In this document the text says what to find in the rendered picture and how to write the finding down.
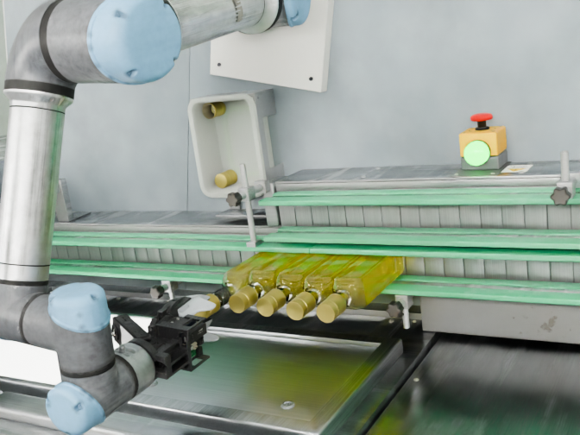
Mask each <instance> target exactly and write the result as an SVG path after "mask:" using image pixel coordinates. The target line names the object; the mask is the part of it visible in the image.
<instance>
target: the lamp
mask: <svg viewBox="0 0 580 435"><path fill-rule="evenodd" d="M463 154H464V158H465V160H466V161H467V162H468V163H469V164H470V165H473V166H479V165H482V164H483V163H485V162H486V161H487V160H488V159H489V157H490V155H491V150H490V147H489V145H488V144H487V143H486V142H485V141H482V140H474V141H473V142H471V143H469V144H468V146H467V147H466V148H465V150H464V153H463Z"/></svg>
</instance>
